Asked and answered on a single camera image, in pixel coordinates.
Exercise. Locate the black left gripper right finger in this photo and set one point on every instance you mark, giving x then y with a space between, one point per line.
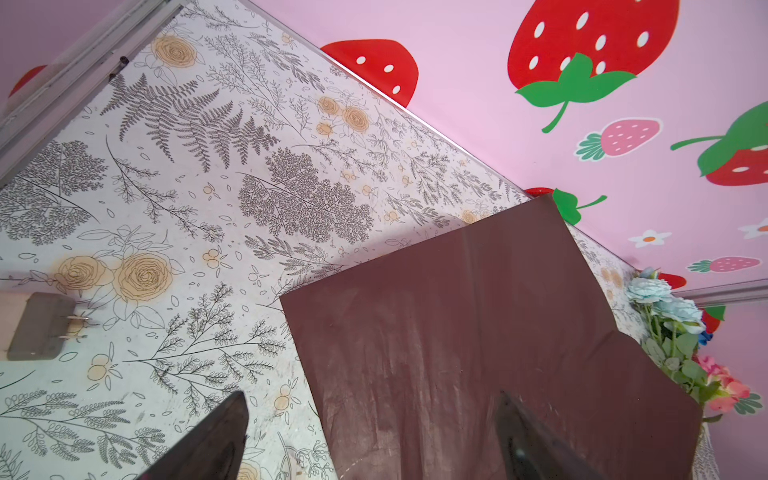
530 450

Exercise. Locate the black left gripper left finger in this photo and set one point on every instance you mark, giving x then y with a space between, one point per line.
213 449

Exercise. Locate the dark red wrapping paper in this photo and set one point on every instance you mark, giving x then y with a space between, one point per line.
409 355

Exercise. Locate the white fake flower stem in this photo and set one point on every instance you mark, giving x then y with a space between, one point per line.
674 326

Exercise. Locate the blue fake rose stem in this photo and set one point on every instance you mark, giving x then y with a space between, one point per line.
705 337

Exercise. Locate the large pink fake rose stem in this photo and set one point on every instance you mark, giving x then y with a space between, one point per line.
722 393

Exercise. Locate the small brown ribbon spool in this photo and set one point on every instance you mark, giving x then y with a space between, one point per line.
34 326

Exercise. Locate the aluminium corner post right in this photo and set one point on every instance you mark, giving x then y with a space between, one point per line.
736 293

